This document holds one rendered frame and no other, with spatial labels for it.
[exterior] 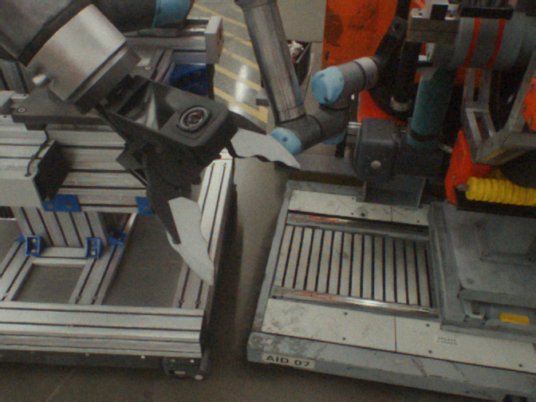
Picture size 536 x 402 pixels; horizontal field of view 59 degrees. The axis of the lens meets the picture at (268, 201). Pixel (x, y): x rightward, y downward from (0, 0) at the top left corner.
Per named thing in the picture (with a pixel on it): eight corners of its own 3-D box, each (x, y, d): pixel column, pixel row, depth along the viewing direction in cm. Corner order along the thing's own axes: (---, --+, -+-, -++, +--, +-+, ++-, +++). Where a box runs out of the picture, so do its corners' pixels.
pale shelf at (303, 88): (302, 109, 169) (302, 101, 167) (255, 105, 171) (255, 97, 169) (314, 60, 201) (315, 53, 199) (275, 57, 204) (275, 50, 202)
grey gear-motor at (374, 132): (463, 228, 172) (493, 147, 149) (346, 214, 177) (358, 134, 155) (457, 196, 185) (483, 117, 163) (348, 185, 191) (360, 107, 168)
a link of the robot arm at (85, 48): (101, -9, 37) (25, 60, 34) (145, 38, 39) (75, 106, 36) (83, 21, 44) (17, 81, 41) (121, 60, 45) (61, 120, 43)
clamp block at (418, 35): (455, 45, 91) (462, 17, 88) (406, 42, 93) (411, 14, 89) (451, 35, 95) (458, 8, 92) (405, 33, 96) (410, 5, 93)
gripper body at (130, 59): (202, 147, 51) (116, 61, 46) (239, 139, 44) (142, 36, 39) (156, 201, 49) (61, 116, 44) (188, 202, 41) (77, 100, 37)
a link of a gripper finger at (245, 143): (277, 145, 54) (202, 132, 49) (307, 139, 49) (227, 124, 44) (274, 172, 54) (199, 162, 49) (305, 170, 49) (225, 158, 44)
